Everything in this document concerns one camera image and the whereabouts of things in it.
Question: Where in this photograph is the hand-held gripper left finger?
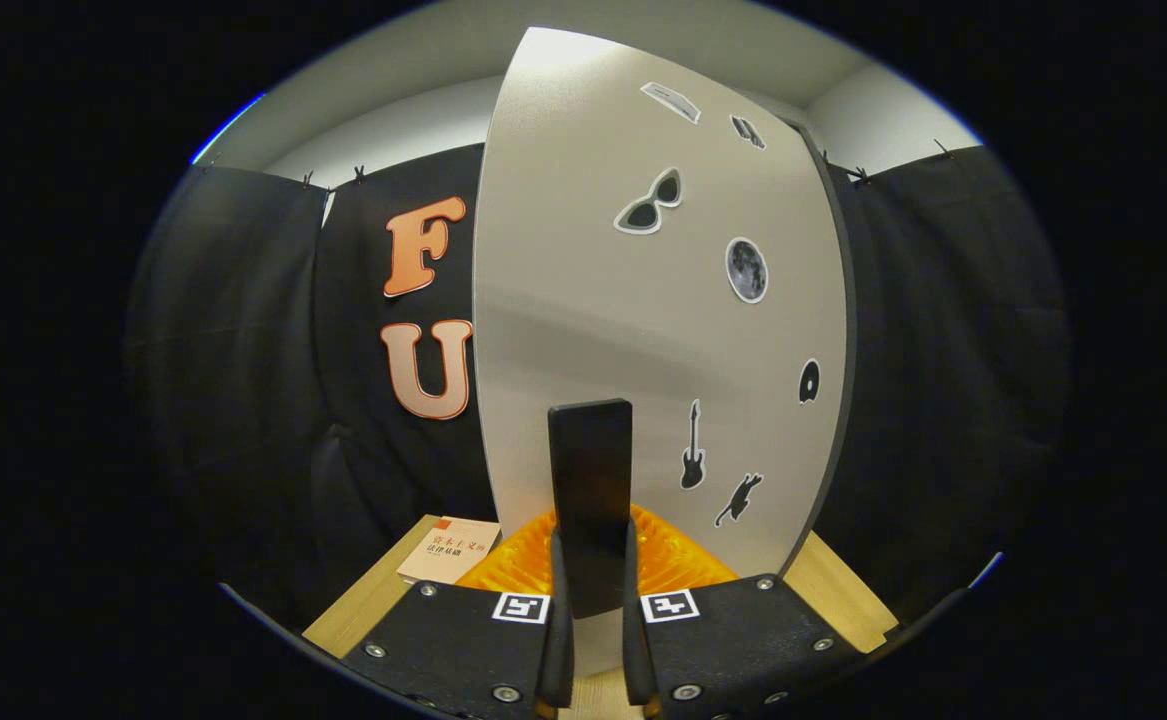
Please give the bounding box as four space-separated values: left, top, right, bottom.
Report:
363 508 576 720

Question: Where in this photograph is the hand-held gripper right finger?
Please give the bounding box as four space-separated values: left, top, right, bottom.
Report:
623 503 866 720

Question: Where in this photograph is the white book with red cover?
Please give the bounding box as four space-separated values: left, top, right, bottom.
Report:
396 515 503 587

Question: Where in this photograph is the beige shoe cabinet door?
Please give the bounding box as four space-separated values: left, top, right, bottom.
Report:
472 26 850 678

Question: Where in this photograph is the black backdrop cloth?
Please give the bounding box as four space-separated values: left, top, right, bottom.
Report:
123 143 1074 633

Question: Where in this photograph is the row of black cloth clips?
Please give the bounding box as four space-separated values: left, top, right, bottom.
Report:
299 138 952 191

